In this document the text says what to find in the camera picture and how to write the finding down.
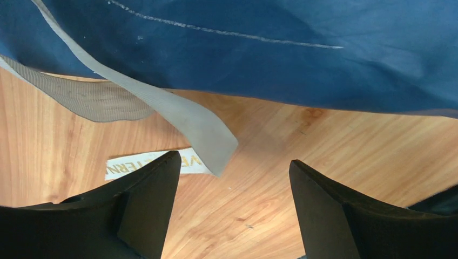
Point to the blue wrapping paper sheet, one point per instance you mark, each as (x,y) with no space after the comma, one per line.
(396,57)

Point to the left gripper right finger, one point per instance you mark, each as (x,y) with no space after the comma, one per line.
(339,222)

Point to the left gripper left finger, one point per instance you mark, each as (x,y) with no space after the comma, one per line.
(125,218)

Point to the cream printed ribbon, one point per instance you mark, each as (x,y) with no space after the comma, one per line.
(123,98)

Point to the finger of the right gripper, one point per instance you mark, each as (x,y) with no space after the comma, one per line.
(442,203)

